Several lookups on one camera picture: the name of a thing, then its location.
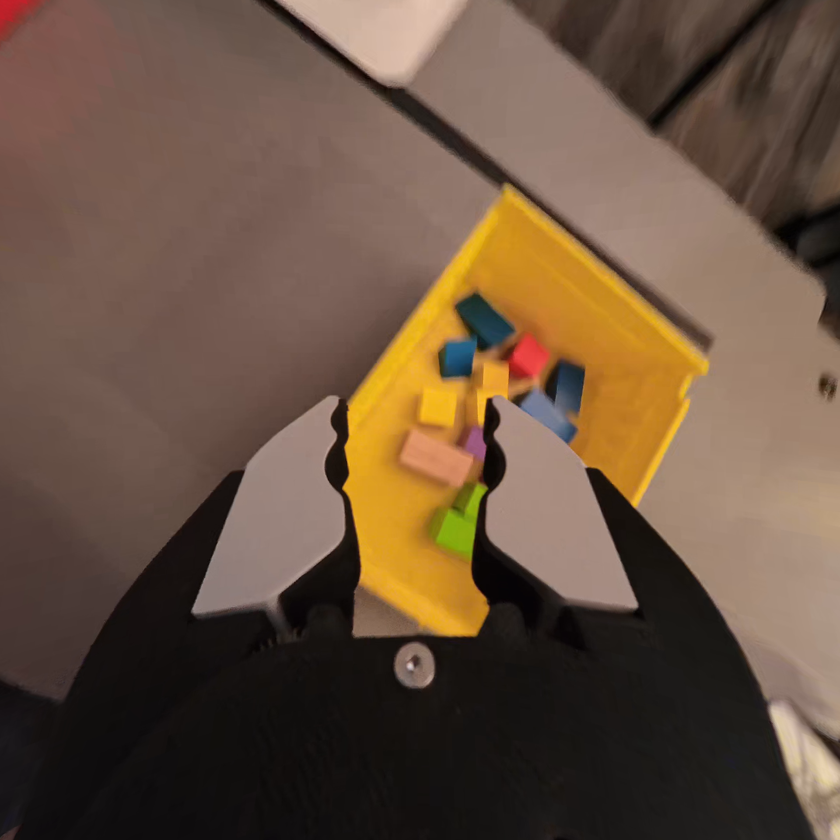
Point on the round desk grommet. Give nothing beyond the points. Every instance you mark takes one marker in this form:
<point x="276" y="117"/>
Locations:
<point x="829" y="386"/>

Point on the natural wood rectangular block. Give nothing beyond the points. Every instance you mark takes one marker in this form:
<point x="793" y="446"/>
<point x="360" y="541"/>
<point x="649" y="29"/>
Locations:
<point x="436" y="458"/>

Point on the large blue wooden block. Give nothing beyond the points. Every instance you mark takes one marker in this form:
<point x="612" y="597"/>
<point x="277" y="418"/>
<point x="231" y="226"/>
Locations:
<point x="484" y="320"/>

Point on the yellow plastic bin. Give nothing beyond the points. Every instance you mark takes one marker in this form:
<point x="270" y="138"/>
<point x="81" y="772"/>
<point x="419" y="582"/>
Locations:
<point x="590" y="308"/>

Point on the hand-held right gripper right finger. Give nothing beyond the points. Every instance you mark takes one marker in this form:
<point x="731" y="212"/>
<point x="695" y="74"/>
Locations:
<point x="558" y="531"/>

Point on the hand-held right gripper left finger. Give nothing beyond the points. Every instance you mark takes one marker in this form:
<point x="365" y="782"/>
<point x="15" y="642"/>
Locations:
<point x="275" y="525"/>

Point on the purple wooden cube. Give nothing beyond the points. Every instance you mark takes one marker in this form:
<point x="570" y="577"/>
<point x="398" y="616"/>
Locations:
<point x="474" y="443"/>

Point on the blue wooden cuboid block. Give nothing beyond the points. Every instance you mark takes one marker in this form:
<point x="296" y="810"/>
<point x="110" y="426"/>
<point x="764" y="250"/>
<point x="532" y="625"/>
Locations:
<point x="548" y="413"/>

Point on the red wooden block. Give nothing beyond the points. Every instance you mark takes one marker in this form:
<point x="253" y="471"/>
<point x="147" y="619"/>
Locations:
<point x="528" y="356"/>

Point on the navy half-round wooden block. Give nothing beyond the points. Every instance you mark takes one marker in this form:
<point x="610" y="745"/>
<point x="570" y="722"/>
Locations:
<point x="565" y="386"/>

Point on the dark blue wedge block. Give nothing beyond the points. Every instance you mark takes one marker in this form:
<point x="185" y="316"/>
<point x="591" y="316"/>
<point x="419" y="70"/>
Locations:
<point x="457" y="359"/>

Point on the yellow wooden cube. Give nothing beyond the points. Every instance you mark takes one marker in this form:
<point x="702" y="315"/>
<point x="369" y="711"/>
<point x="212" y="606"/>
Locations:
<point x="437" y="407"/>
<point x="482" y="403"/>
<point x="496" y="375"/>

